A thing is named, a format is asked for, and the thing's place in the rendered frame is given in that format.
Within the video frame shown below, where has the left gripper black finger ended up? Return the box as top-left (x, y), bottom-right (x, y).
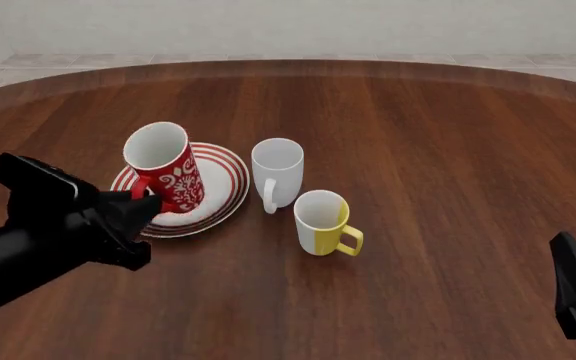
top-left (103, 194), bottom-right (164, 238)
top-left (97, 188), bottom-right (134, 204)

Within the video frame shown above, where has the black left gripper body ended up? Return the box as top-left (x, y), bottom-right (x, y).
top-left (70, 189), bottom-right (152, 271)

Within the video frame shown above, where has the red patterned mug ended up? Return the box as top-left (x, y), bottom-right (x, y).
top-left (122, 120), bottom-right (206, 214)

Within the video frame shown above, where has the white plate with red rings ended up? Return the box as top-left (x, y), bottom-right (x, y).
top-left (110, 141), bottom-right (251, 239)

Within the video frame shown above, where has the yellow and white mug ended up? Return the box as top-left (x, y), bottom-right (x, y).
top-left (293, 189), bottom-right (365, 258)

